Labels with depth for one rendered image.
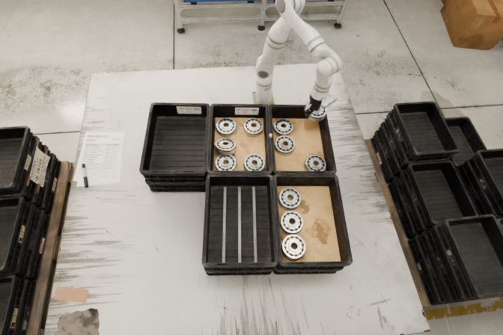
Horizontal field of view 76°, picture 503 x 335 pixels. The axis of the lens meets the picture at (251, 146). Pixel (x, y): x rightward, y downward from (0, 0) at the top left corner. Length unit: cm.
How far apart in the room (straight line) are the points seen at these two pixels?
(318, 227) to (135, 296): 85
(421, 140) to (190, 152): 154
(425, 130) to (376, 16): 195
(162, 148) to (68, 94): 169
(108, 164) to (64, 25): 230
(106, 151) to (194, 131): 49
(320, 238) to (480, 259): 102
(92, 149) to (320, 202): 123
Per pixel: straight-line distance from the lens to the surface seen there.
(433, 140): 247
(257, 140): 166
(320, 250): 149
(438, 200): 239
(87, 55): 349
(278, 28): 153
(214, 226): 147
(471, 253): 222
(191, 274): 156
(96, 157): 189
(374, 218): 177
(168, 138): 169
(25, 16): 418
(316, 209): 154
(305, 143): 169
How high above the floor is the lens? 224
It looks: 59 degrees down
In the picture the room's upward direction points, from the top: 6 degrees clockwise
